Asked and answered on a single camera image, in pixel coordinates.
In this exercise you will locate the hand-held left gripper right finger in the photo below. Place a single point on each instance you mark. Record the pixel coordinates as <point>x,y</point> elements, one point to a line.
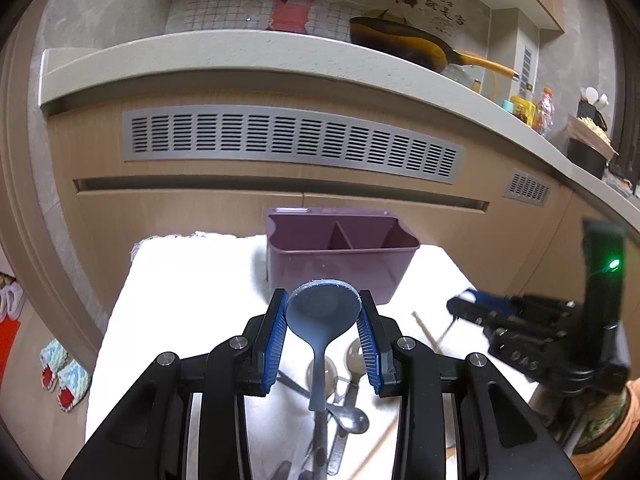
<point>367,345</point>

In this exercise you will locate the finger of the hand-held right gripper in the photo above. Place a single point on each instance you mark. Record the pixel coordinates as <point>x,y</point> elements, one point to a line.
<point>472,312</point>
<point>497,304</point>

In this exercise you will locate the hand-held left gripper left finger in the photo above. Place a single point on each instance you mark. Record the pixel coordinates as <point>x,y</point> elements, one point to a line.
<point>276,342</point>

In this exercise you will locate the grey silicone spoon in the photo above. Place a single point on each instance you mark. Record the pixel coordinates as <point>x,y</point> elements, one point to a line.
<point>320,310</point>

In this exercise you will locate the purple plastic utensil holder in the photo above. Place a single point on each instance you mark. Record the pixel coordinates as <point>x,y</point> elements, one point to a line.
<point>325,270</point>

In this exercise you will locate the wooden chopstick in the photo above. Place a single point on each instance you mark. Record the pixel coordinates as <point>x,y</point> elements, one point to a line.
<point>377,447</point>
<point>425,332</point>

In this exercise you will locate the small metal spoon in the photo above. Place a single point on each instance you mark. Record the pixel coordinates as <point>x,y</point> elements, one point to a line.
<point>352,420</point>

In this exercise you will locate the white towel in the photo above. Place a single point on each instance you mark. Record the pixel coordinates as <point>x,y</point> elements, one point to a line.
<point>190,285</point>

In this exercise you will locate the small grey vent grille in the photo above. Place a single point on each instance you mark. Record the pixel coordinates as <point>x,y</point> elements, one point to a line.
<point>527,187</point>

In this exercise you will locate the black pot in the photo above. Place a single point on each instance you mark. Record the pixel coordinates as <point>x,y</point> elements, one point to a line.
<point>586,160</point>

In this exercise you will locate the tray of yellowish food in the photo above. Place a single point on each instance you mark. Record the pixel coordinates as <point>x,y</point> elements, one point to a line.
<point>592,132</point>

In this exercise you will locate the yellow jar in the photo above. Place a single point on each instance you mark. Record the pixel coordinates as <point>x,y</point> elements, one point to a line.
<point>522,109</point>

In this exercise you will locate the teal cup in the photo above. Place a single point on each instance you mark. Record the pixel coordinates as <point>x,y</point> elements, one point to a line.
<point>507,105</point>

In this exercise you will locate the clear bottle with orange cap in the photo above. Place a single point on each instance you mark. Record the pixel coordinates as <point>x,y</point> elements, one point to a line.
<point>546,110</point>

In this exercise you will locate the large grey vent grille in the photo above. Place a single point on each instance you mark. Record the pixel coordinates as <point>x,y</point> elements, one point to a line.
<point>290,142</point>

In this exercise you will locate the red floor mat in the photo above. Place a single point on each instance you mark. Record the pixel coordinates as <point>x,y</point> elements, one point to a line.
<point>9,350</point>

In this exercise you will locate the beige kitchen countertop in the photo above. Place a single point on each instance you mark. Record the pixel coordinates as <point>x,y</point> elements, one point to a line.
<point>200,62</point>

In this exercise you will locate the cartoon wall sticker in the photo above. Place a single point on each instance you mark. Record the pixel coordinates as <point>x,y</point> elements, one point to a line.
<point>295,5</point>

